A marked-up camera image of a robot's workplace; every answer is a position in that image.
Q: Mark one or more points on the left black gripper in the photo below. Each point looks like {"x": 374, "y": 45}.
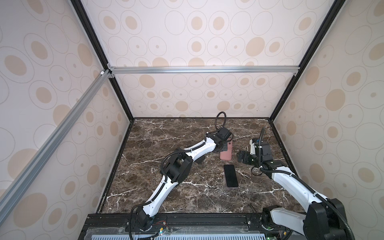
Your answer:
{"x": 224, "y": 148}

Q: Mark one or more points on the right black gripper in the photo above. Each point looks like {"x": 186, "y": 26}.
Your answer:
{"x": 241, "y": 156}

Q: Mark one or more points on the black phone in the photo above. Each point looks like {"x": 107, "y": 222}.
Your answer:
{"x": 199, "y": 159}

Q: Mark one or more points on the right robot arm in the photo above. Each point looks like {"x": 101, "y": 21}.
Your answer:
{"x": 324, "y": 218}

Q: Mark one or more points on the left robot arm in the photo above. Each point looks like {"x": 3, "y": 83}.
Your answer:
{"x": 175, "y": 168}

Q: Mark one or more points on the horizontal aluminium rail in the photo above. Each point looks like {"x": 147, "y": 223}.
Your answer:
{"x": 205, "y": 70}

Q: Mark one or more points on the diagonal aluminium rail left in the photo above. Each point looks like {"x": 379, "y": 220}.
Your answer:
{"x": 24, "y": 180}

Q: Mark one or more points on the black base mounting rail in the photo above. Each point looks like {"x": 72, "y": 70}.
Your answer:
{"x": 240, "y": 226}

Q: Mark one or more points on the black frame post right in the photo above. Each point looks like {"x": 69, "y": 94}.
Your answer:
{"x": 324, "y": 28}

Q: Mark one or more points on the black frame post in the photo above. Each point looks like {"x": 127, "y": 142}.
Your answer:
{"x": 96, "y": 44}
{"x": 324, "y": 28}

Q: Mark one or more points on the black frame post left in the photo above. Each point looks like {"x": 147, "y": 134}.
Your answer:
{"x": 96, "y": 44}

